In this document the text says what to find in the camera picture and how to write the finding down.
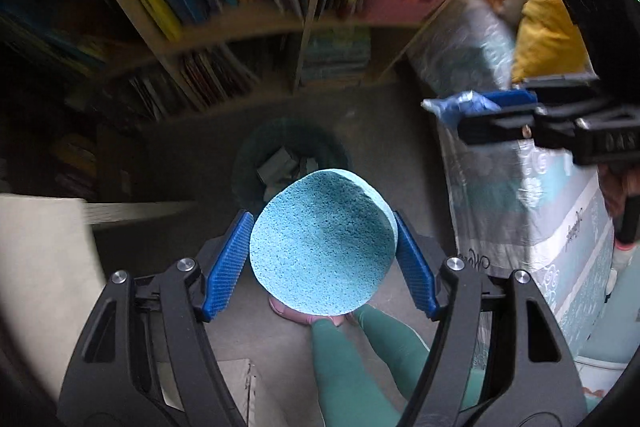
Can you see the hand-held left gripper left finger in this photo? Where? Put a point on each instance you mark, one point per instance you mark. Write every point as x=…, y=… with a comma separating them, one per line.
x=227, y=264

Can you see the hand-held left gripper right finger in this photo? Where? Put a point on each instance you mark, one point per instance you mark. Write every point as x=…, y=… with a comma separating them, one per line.
x=415, y=267

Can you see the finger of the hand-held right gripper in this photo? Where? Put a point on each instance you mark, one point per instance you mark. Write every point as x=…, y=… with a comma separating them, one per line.
x=510, y=98
x=495, y=124

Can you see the blue plastic glove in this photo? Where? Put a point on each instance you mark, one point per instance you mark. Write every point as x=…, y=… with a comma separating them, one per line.
x=457, y=104

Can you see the blue round sponge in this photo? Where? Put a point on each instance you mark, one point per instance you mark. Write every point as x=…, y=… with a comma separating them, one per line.
x=320, y=242

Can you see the dark green trash bin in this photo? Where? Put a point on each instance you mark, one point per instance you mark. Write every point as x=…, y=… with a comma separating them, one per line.
x=247, y=167

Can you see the person's right hand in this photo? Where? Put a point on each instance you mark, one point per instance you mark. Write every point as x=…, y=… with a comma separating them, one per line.
x=620, y=192

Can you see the yellow pillow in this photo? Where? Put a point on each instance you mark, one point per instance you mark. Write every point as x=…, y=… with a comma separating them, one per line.
x=547, y=12

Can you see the patterned bed mattress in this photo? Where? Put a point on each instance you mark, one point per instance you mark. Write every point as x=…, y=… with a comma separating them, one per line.
x=505, y=187

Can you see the person's green trouser leg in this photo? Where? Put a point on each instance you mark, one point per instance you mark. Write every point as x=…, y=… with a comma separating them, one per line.
x=395, y=342
x=345, y=377

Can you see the pink slipper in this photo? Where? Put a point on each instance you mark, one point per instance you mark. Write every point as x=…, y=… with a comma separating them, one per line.
x=295, y=314

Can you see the crushed pale carton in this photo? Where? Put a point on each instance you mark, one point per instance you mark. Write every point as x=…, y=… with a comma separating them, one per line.
x=277, y=164

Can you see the stack of teal books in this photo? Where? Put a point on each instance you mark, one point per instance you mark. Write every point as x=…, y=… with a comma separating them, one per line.
x=335, y=54

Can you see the row of dark red books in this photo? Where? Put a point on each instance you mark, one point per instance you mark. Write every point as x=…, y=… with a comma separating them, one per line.
x=200, y=79

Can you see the wooden bookshelf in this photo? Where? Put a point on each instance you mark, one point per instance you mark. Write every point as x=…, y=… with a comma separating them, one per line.
x=250, y=22

